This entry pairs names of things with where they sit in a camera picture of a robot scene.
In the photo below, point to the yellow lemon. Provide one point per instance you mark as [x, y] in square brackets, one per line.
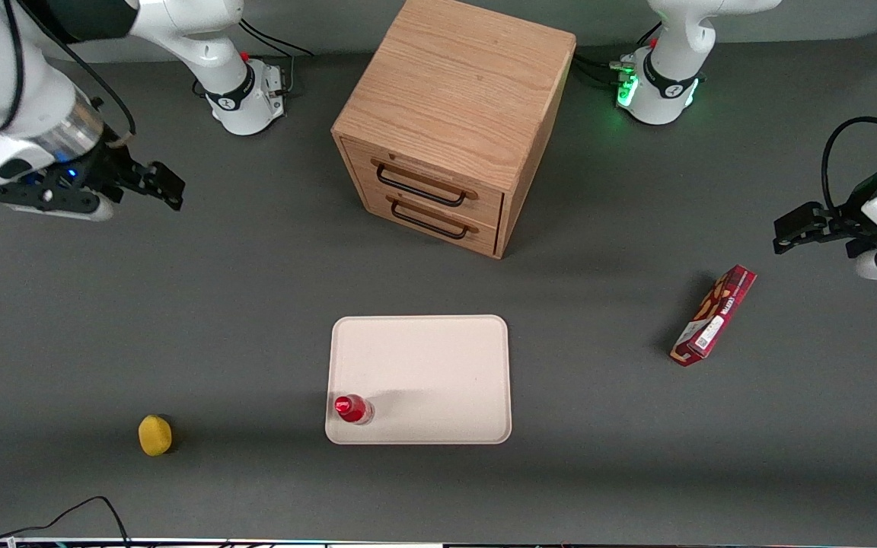
[154, 435]

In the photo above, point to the red coke bottle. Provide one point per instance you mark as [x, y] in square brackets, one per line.
[351, 409]

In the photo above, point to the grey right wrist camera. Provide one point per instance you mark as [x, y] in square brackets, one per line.
[58, 202]

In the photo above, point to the red snack box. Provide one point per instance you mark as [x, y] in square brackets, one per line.
[715, 316]

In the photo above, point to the wooden drawer cabinet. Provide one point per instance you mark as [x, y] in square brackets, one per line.
[454, 84]

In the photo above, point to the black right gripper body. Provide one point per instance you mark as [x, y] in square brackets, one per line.
[113, 169]

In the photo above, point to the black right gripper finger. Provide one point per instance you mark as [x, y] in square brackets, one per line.
[161, 179]
[153, 194]

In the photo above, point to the beige plastic tray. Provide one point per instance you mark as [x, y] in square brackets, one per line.
[431, 365]

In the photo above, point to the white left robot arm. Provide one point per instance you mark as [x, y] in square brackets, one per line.
[667, 84]

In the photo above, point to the wooden drawer front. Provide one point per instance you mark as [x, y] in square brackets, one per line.
[484, 237]
[484, 199]

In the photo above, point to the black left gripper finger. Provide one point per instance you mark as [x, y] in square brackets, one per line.
[804, 238]
[800, 219]

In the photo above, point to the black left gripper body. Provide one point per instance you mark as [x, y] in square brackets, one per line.
[843, 222]

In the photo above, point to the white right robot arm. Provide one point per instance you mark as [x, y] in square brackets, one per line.
[237, 91]

